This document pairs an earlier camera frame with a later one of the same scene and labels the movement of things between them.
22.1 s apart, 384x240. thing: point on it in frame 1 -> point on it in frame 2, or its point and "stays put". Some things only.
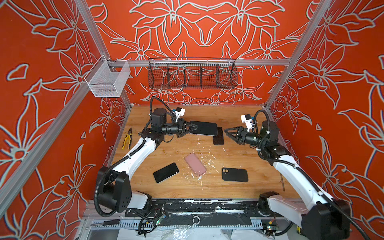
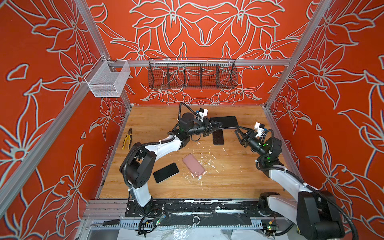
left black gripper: x=180 y=127 -> x=206 y=128
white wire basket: x=107 y=78 stays put
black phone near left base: x=166 y=172 stays put
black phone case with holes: x=234 y=174 -> x=226 y=121
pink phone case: x=195 y=164 stays put
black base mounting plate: x=205 y=207 stays put
